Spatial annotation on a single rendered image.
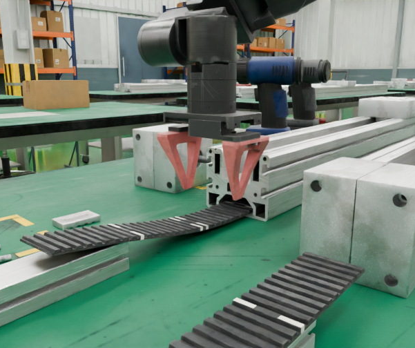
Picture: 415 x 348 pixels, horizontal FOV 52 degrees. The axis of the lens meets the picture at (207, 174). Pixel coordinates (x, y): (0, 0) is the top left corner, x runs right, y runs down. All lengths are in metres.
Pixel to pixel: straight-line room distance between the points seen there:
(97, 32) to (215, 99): 12.14
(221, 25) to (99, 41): 12.15
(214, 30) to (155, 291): 0.27
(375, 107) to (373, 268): 0.70
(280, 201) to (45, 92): 2.01
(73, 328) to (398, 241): 0.26
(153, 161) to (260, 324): 0.45
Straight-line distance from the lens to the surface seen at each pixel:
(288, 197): 0.58
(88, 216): 0.56
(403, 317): 0.38
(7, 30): 6.27
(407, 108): 1.05
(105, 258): 0.40
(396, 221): 0.38
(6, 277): 0.37
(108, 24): 12.82
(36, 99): 2.44
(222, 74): 0.48
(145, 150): 0.69
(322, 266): 0.36
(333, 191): 0.39
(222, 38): 0.48
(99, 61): 12.56
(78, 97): 2.52
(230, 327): 0.27
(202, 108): 0.48
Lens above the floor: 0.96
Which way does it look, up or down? 13 degrees down
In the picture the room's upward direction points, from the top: straight up
